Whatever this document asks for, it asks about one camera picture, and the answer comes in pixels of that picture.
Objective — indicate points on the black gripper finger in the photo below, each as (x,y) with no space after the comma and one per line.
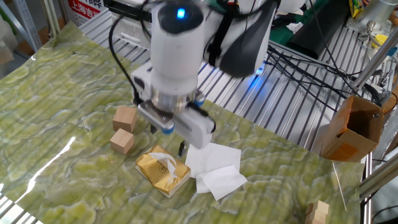
(182,149)
(153,129)

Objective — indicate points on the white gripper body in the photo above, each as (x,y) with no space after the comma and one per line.
(197,127)

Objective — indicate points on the white paper napkin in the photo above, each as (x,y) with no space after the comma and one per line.
(211,155)
(164,158)
(224,182)

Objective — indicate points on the gold foil snack bag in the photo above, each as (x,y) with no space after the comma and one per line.
(154,175)

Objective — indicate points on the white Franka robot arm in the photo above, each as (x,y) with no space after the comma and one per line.
(177,56)

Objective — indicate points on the wooden cube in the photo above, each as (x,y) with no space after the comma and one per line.
(122,141)
(124,118)

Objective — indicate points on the green marble pattern mat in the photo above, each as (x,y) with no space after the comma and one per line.
(77,171)

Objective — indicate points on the green cloth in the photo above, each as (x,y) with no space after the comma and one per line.
(280,34)

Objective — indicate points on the red white sign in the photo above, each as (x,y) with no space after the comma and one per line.
(85,11)

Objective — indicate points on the light wooden block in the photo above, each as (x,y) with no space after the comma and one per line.
(315,217)
(321,207)

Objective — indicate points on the brown cardboard box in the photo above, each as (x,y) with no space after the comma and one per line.
(345,146)

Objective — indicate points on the black roll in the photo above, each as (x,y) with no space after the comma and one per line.
(317,31)

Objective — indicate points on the yellow object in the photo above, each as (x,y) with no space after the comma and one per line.
(380,40)

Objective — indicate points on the silver blue gripper camera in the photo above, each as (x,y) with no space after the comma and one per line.
(155,116)

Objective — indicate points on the aluminium frame post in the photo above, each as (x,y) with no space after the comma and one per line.
(51,18)
(379,177)
(373,62)

